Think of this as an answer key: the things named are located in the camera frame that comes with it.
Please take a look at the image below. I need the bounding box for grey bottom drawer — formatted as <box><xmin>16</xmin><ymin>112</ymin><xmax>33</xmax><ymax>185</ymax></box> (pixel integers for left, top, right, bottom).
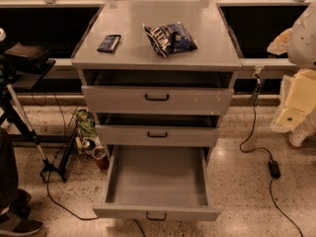
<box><xmin>93</xmin><ymin>145</ymin><xmax>220</xmax><ymax>221</ymax></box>

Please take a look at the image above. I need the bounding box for grey drawer cabinet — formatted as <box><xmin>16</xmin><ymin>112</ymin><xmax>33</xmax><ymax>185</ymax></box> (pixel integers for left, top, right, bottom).
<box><xmin>70</xmin><ymin>0</ymin><xmax>243</xmax><ymax>156</ymax></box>

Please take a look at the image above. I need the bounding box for grey top drawer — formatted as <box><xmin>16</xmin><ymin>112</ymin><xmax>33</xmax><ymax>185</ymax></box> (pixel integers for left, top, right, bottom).
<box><xmin>82</xmin><ymin>85</ymin><xmax>233</xmax><ymax>116</ymax></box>

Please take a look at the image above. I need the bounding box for green snack bag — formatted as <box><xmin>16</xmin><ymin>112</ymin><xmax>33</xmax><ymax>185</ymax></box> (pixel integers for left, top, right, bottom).
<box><xmin>76</xmin><ymin>110</ymin><xmax>97</xmax><ymax>141</ymax></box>

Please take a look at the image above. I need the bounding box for blue chip bag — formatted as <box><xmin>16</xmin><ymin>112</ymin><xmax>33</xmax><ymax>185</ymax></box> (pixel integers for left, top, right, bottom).
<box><xmin>143</xmin><ymin>22</ymin><xmax>198</xmax><ymax>57</ymax></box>

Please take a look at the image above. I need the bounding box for drink can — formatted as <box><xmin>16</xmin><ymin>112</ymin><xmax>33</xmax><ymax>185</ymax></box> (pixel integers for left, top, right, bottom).
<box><xmin>82</xmin><ymin>139</ymin><xmax>93</xmax><ymax>151</ymax></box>

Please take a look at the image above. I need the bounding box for small dark blue snack packet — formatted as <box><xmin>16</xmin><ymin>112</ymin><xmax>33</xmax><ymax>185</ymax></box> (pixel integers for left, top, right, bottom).
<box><xmin>97</xmin><ymin>35</ymin><xmax>121</xmax><ymax>53</ymax></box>

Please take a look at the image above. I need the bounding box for person in beige clothes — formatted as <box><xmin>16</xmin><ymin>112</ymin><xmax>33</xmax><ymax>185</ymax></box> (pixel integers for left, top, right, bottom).
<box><xmin>267</xmin><ymin>1</ymin><xmax>316</xmax><ymax>149</ymax></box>

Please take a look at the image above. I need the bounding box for dark box on stand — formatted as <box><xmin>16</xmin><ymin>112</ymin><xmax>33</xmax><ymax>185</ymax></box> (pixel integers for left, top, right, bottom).
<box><xmin>4</xmin><ymin>42</ymin><xmax>50</xmax><ymax>63</ymax></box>

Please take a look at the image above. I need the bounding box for dark sneaker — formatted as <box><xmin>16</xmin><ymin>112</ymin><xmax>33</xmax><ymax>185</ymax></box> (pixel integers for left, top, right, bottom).
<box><xmin>0</xmin><ymin>211</ymin><xmax>43</xmax><ymax>237</ymax></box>

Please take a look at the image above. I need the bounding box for black wire basket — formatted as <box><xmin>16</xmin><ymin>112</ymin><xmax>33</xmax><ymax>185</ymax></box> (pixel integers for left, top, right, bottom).
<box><xmin>57</xmin><ymin>109</ymin><xmax>78</xmax><ymax>182</ymax></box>

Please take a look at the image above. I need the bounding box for black power adapter with cable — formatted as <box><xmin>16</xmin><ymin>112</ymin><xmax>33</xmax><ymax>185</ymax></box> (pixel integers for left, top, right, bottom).
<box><xmin>239</xmin><ymin>73</ymin><xmax>304</xmax><ymax>237</ymax></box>

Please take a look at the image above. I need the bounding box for black floor cable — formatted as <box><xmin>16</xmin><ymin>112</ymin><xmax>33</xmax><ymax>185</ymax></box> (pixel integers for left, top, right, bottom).
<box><xmin>45</xmin><ymin>170</ymin><xmax>146</xmax><ymax>237</ymax></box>

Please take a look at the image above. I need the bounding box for black camera tripod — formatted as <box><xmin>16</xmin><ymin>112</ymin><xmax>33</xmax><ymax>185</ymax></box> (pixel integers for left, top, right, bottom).
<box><xmin>0</xmin><ymin>84</ymin><xmax>69</xmax><ymax>182</ymax></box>

